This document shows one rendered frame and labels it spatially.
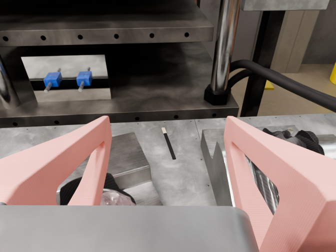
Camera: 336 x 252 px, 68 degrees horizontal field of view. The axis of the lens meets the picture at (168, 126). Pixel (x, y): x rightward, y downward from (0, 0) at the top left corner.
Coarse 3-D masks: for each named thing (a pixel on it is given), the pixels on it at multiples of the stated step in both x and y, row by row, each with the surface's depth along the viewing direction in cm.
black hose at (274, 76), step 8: (232, 64) 89; (240, 64) 86; (248, 64) 84; (256, 64) 82; (256, 72) 82; (264, 72) 80; (272, 72) 79; (272, 80) 79; (280, 80) 77; (288, 80) 77; (288, 88) 77
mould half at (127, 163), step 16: (112, 144) 54; (128, 144) 54; (112, 160) 51; (128, 160) 51; (144, 160) 51; (80, 176) 47; (128, 176) 49; (144, 176) 50; (128, 192) 49; (144, 192) 49
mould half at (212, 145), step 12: (204, 132) 66; (216, 132) 66; (204, 144) 65; (216, 144) 53; (324, 144) 51; (204, 156) 65; (216, 156) 53; (216, 168) 54; (216, 180) 54; (228, 180) 46; (216, 192) 55; (228, 192) 46; (228, 204) 46
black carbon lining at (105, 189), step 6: (108, 174) 47; (72, 180) 46; (78, 180) 47; (108, 180) 48; (114, 180) 48; (66, 186) 45; (72, 186) 46; (108, 186) 49; (114, 186) 49; (60, 192) 45; (66, 192) 46; (72, 192) 47; (102, 192) 49; (120, 192) 49; (126, 192) 48; (60, 198) 45; (66, 198) 46; (132, 198) 47; (60, 204) 46; (66, 204) 47
